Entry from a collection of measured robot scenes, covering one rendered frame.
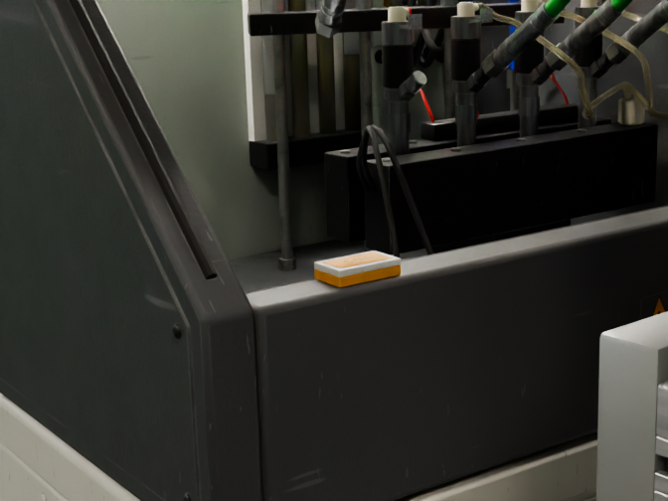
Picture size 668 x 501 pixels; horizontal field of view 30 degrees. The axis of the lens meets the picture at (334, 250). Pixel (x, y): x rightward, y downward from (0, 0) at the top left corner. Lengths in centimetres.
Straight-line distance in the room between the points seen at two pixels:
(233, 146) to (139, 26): 17
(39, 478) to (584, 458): 45
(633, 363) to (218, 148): 86
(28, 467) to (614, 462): 64
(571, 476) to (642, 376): 43
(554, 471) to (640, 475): 40
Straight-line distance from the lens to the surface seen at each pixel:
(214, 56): 135
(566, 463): 98
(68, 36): 88
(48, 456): 105
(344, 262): 82
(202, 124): 135
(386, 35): 112
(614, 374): 57
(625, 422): 58
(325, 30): 103
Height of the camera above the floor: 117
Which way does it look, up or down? 14 degrees down
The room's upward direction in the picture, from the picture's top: 2 degrees counter-clockwise
